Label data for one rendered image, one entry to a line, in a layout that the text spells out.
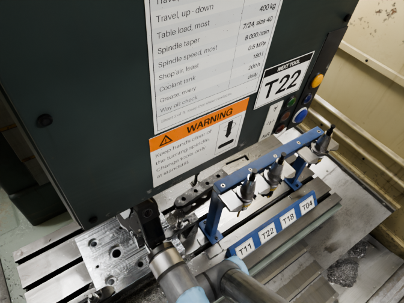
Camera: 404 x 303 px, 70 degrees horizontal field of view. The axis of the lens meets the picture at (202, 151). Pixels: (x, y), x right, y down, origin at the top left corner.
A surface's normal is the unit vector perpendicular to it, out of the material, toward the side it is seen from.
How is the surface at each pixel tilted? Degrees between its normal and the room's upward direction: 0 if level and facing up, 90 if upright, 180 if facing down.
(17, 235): 0
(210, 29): 90
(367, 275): 17
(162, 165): 90
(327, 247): 24
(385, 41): 90
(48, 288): 0
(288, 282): 8
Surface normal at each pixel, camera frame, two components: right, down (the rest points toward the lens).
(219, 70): 0.56, 0.66
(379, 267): -0.10, -0.80
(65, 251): 0.07, -0.63
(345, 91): -0.82, 0.40
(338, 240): -0.26, -0.42
